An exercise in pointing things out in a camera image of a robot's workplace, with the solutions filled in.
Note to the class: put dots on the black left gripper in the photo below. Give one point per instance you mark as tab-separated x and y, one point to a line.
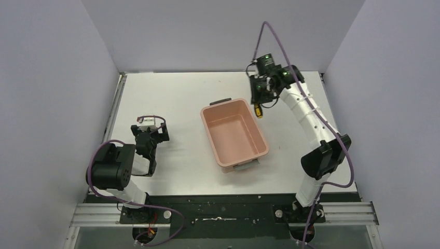
157	134

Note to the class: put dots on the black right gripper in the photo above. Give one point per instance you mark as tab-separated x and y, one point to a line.
257	98

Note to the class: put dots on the yellow black handled screwdriver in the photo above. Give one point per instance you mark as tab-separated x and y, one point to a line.
258	111

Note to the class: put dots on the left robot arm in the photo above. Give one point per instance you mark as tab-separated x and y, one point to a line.
113	166

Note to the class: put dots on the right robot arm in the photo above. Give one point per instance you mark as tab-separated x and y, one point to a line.
328	146

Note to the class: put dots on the pink plastic bin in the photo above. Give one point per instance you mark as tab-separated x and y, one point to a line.
234	135

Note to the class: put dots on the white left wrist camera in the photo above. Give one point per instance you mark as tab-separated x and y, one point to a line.
146	122

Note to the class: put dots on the aluminium left side rail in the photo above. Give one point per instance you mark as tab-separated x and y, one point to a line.
114	108

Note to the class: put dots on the aluminium front rail frame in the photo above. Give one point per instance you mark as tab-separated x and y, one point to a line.
215	220

